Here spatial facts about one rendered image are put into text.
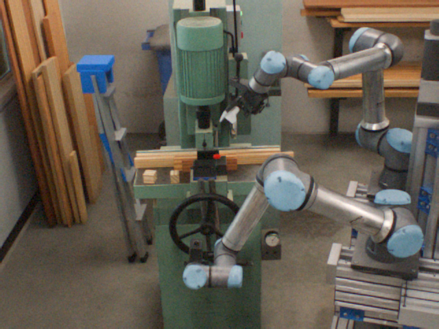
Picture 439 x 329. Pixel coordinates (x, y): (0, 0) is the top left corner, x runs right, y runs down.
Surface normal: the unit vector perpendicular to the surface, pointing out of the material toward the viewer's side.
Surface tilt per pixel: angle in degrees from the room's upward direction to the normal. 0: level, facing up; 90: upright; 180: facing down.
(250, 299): 90
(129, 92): 90
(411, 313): 90
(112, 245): 0
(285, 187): 86
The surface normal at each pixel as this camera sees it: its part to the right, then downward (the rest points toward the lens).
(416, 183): -0.31, 0.44
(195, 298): 0.02, 0.45
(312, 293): -0.04, -0.89
